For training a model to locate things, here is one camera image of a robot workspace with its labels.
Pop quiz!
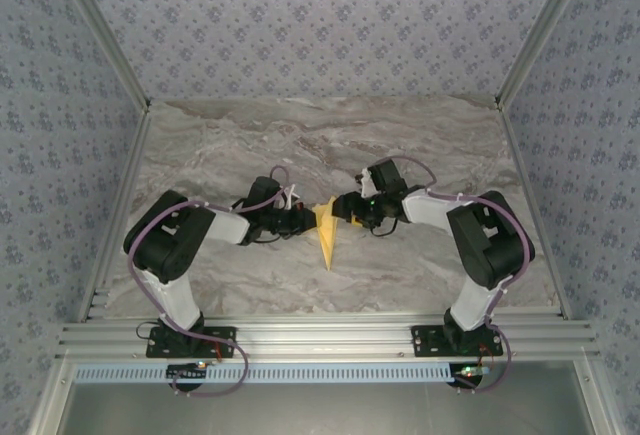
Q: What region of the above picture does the long aluminium base rail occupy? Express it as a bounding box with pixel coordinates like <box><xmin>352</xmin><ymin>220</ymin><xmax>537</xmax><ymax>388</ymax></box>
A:
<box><xmin>55</xmin><ymin>310</ymin><xmax>602</xmax><ymax>362</ymax></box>

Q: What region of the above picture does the yellow paper sheet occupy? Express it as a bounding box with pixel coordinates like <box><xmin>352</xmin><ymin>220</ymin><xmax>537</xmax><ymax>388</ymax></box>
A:
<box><xmin>309</xmin><ymin>194</ymin><xmax>365</xmax><ymax>272</ymax></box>

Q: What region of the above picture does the small black controller board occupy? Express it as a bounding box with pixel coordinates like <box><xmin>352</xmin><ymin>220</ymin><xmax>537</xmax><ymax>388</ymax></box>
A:
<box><xmin>165</xmin><ymin>361</ymin><xmax>208</xmax><ymax>384</ymax></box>
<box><xmin>448</xmin><ymin>362</ymin><xmax>495</xmax><ymax>390</ymax></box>

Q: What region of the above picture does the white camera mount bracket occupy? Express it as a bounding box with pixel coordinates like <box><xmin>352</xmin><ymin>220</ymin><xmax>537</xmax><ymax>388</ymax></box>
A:
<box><xmin>281</xmin><ymin>182</ymin><xmax>304</xmax><ymax>211</ymax></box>
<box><xmin>353</xmin><ymin>167</ymin><xmax>376</xmax><ymax>200</ymax></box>

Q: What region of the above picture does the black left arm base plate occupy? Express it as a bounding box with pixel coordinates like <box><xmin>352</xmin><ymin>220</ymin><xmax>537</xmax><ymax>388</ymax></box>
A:
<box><xmin>144</xmin><ymin>324</ymin><xmax>238</xmax><ymax>360</ymax></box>

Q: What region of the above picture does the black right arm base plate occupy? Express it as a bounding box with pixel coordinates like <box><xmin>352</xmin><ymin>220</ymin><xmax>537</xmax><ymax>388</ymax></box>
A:
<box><xmin>409</xmin><ymin>323</ymin><xmax>504</xmax><ymax>359</ymax></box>

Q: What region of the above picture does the white left camera mount bracket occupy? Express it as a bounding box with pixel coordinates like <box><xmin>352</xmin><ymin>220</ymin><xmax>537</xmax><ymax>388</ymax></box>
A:
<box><xmin>281</xmin><ymin>182</ymin><xmax>304</xmax><ymax>211</ymax></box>

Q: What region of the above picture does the aluminium lower frame bar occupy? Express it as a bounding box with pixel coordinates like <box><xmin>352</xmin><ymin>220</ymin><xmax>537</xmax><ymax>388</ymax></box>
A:
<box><xmin>27</xmin><ymin>354</ymin><xmax>76</xmax><ymax>435</ymax></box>
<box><xmin>569</xmin><ymin>354</ymin><xmax>619</xmax><ymax>435</ymax></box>

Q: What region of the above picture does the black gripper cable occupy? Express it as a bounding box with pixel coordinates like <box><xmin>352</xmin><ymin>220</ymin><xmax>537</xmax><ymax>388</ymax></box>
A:
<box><xmin>366</xmin><ymin>218</ymin><xmax>400</xmax><ymax>237</ymax></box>
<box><xmin>246</xmin><ymin>231</ymin><xmax>297</xmax><ymax>247</ymax></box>

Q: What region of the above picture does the white slotted cable duct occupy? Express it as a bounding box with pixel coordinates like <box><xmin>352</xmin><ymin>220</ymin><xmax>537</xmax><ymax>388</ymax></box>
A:
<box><xmin>73</xmin><ymin>361</ymin><xmax>496</xmax><ymax>385</ymax></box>

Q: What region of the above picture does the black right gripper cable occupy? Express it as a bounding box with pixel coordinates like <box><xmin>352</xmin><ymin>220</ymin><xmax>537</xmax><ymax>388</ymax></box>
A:
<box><xmin>366</xmin><ymin>218</ymin><xmax>400</xmax><ymax>237</ymax></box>

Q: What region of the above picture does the grey metal sheet panel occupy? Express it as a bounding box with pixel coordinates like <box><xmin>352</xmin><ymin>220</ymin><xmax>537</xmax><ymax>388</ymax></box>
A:
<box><xmin>55</xmin><ymin>382</ymin><xmax>599</xmax><ymax>435</ymax></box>

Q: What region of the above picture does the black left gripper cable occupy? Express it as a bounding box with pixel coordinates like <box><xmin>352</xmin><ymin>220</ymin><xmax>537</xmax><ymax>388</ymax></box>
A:
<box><xmin>246</xmin><ymin>231</ymin><xmax>297</xmax><ymax>247</ymax></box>

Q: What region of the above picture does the aluminium side rail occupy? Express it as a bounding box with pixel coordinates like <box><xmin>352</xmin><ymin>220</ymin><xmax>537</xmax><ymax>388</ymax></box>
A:
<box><xmin>76</xmin><ymin>103</ymin><xmax>155</xmax><ymax>324</ymax></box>
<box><xmin>494</xmin><ymin>103</ymin><xmax>574</xmax><ymax>322</ymax></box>

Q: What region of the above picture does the aluminium corner post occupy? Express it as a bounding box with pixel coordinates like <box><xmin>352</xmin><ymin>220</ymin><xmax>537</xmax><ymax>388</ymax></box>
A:
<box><xmin>494</xmin><ymin>0</ymin><xmax>600</xmax><ymax>107</ymax></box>
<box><xmin>52</xmin><ymin>0</ymin><xmax>152</xmax><ymax>112</ymax></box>

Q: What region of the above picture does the white right camera mount bracket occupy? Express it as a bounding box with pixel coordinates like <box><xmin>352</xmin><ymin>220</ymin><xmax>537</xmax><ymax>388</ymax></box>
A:
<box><xmin>353</xmin><ymin>167</ymin><xmax>376</xmax><ymax>200</ymax></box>

